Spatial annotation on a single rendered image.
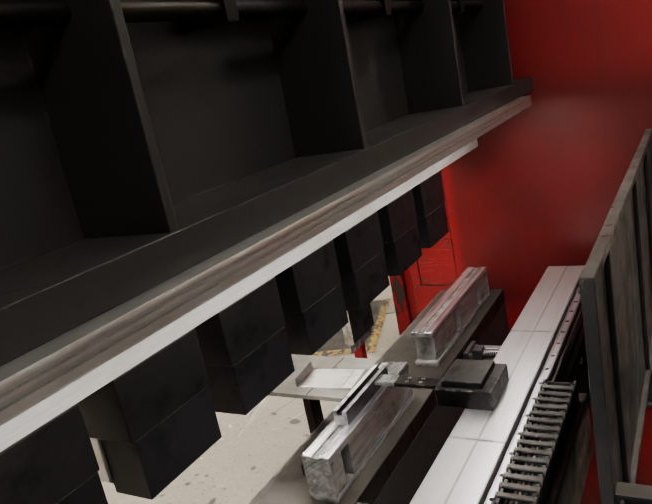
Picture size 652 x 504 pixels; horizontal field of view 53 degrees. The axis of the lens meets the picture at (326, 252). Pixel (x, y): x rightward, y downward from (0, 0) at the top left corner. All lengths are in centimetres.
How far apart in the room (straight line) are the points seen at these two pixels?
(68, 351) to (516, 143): 169
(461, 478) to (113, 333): 72
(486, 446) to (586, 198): 104
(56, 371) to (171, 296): 13
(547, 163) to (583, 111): 17
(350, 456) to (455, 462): 25
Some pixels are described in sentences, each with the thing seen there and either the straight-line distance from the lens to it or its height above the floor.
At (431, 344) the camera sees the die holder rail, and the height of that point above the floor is 93.
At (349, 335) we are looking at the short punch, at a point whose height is 112.
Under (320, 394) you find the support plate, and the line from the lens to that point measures 140.
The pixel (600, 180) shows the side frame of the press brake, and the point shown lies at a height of 120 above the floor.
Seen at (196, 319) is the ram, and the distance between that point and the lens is 91.
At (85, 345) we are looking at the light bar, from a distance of 52.
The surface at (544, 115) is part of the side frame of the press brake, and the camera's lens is 201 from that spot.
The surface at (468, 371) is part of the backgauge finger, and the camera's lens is 132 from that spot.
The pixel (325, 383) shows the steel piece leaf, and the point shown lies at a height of 100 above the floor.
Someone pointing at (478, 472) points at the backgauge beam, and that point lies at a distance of 113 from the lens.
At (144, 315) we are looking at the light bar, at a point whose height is 147.
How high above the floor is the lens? 163
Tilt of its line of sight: 15 degrees down
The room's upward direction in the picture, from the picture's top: 11 degrees counter-clockwise
